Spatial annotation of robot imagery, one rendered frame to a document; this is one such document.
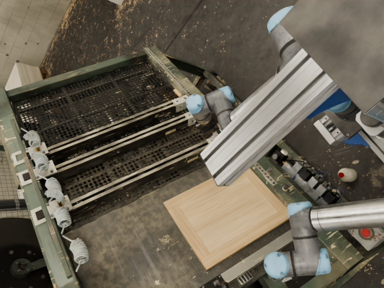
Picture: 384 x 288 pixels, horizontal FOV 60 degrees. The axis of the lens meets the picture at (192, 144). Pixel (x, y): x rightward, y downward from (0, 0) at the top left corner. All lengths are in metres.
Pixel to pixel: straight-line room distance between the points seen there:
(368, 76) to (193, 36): 3.36
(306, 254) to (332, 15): 0.70
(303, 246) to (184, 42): 3.18
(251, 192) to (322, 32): 1.40
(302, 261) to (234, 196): 0.89
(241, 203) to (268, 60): 1.65
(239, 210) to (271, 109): 1.25
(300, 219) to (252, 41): 2.46
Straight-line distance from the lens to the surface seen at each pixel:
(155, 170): 1.93
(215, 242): 1.76
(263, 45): 3.25
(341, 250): 1.87
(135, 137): 2.13
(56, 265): 1.72
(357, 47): 0.63
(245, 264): 1.71
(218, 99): 1.34
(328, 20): 0.66
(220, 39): 3.60
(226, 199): 1.89
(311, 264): 1.10
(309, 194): 2.03
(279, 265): 1.09
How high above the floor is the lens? 2.59
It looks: 46 degrees down
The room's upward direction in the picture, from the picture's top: 84 degrees counter-clockwise
